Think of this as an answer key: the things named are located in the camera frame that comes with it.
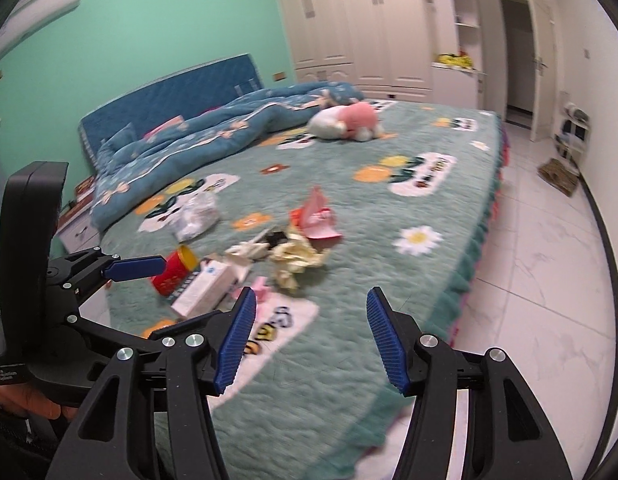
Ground pink snack wrapper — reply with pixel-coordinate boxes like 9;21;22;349
289;186;345;251

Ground yellow toys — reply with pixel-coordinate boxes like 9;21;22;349
436;51;474;70

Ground red paper cup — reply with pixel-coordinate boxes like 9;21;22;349
151;245;199;296

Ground yellow paper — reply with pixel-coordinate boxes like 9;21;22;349
269;232;330;292

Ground white storage rack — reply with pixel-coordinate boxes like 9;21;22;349
554;102;592;166

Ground white carton box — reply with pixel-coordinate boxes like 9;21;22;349
170;257;250;318

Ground blue quilted headboard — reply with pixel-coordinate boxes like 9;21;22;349
79;52;265;171

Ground green floral bed blanket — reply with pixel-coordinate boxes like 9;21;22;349
91;97;505;480

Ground white air conditioner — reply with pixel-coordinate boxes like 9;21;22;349
0;0;84;58

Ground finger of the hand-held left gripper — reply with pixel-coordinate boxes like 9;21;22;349
66;310;232;362
48;247;168;302

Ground white nightstand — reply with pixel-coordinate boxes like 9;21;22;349
54;175;102;256

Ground blue floral quilt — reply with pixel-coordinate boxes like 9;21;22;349
89;80;367;231

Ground pink pillow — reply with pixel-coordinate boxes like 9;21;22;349
144;115;185;142

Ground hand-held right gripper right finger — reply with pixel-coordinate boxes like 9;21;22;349
366;286;572;480

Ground pink and white plush toy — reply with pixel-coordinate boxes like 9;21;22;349
306;101;385;142

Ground clear plastic bag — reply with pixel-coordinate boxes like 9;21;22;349
169;192;222;243

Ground person's left hand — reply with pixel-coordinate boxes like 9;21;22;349
0;385;80;423

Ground white tissue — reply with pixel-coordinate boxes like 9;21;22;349
224;240;270;262

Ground white door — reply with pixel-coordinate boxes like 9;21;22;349
526;0;558;143

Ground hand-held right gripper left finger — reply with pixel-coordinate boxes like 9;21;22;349
46;287;257;480

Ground brown doormat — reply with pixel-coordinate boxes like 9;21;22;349
536;158;582;198

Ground cream wardrobe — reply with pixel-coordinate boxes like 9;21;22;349
271;0;435;101

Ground small pink item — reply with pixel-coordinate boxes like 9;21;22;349
229;276;270;306

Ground white corner cabinet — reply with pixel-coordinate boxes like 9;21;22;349
430;62;482;109

